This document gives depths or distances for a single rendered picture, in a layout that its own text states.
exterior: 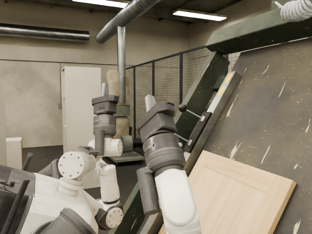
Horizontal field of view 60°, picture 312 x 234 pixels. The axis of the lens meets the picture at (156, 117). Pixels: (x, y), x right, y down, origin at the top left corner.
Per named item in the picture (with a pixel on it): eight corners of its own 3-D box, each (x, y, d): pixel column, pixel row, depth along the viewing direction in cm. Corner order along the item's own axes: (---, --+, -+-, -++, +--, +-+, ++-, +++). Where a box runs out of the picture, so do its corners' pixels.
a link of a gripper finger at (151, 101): (153, 98, 72) (159, 117, 69) (144, 95, 70) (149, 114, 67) (157, 94, 71) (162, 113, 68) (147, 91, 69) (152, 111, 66)
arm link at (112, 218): (109, 241, 100) (68, 211, 88) (91, 229, 110) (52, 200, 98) (126, 214, 105) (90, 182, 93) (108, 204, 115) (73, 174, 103)
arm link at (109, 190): (123, 173, 104) (128, 219, 107) (108, 167, 112) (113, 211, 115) (100, 182, 97) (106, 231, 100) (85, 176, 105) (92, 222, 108)
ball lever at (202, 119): (203, 125, 120) (176, 110, 122) (207, 117, 121) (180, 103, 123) (204, 123, 117) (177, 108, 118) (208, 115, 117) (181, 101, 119)
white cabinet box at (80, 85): (64, 180, 503) (61, 69, 486) (95, 177, 526) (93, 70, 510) (68, 191, 448) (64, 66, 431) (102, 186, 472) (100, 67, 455)
